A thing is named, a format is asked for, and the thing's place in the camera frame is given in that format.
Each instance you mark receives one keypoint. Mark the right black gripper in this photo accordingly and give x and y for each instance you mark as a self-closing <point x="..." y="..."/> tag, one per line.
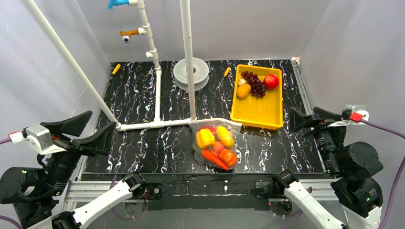
<point x="321" y="121"/>

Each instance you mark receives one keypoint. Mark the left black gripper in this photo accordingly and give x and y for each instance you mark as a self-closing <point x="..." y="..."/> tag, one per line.
<point x="70" y="146"/>

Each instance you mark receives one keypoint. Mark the yellow toy mango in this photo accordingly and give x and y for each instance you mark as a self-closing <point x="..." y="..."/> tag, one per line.
<point x="225" y="136"/>

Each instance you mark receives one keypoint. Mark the small orange pumpkin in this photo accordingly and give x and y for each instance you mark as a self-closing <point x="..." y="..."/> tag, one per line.
<point x="228" y="157"/>

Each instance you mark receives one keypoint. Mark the pink toy peach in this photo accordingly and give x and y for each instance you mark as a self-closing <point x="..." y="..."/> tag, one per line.
<point x="217" y="147"/>

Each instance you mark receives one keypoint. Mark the red bell pepper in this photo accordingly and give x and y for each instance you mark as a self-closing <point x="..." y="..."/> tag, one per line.
<point x="211" y="128"/>

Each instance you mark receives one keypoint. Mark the clear zip top bag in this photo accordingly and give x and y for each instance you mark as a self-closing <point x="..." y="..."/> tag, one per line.
<point x="233" y="127"/>

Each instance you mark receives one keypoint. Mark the yellow bell pepper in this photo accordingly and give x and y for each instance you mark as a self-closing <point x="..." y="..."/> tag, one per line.
<point x="204" y="138"/>

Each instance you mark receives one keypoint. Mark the orange toy carrot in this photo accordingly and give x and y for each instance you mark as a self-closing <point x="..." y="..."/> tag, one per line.
<point x="213" y="158"/>

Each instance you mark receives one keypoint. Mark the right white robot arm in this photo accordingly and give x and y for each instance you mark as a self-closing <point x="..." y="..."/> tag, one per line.
<point x="353" y="167"/>

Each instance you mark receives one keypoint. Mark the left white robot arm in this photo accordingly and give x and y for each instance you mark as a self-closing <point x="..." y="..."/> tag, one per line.
<point x="33" y="191"/>

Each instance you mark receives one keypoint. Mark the yellow plastic bin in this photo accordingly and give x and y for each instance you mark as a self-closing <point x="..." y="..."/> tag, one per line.
<point x="266" y="112"/>

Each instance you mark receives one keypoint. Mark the red toy apple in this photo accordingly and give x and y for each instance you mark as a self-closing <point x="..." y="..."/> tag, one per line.
<point x="271" y="81"/>

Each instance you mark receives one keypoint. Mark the dark grape bunch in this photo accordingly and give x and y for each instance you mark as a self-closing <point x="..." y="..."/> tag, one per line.
<point x="258" y="88"/>

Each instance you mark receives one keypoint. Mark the orange toy fruit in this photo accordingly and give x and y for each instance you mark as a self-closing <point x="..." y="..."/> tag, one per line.
<point x="243" y="91"/>

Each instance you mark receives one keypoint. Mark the white garlic bulb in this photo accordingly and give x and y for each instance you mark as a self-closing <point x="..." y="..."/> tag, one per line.
<point x="241" y="81"/>

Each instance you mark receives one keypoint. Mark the orange tap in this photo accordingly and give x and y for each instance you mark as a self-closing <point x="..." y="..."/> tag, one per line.
<point x="126" y="35"/>

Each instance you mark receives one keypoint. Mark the blue tap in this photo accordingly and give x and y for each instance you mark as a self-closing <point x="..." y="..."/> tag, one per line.
<point x="112" y="3"/>

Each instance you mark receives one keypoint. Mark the diagonal white pipe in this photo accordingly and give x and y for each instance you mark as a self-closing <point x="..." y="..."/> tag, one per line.
<point x="49" y="31"/>

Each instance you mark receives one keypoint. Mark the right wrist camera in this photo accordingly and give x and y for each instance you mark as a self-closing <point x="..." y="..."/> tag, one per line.
<point x="352" y="115"/>

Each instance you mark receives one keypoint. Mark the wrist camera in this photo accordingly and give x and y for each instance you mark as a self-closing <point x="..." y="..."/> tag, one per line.
<point x="352" y="115"/>
<point x="38" y="139"/>

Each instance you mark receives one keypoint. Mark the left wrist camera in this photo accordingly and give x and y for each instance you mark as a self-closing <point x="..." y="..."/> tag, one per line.
<point x="38" y="139"/>

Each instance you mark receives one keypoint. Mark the aluminium rail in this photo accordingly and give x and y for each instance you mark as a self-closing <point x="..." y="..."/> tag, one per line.
<point x="189" y="194"/>

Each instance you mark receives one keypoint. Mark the yellow handled screwdriver left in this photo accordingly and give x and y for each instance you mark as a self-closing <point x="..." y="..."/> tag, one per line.
<point x="115" y="71"/>

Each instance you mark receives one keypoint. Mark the yellow handled screwdriver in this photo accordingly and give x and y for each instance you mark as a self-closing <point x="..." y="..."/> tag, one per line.
<point x="225" y="74"/>
<point x="115" y="71"/>

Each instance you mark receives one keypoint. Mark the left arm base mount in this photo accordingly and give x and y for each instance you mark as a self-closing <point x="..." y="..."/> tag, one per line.
<point x="148" y="191"/>

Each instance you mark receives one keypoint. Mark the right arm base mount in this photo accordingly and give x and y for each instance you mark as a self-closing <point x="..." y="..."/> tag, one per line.
<point x="274" y="192"/>

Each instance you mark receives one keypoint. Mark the yellow handled screwdriver centre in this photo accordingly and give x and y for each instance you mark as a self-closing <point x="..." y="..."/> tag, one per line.
<point x="225" y="74"/>

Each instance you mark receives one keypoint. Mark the white pvc pipe frame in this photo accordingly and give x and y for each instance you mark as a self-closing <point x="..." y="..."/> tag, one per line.
<point x="152" y="53"/>

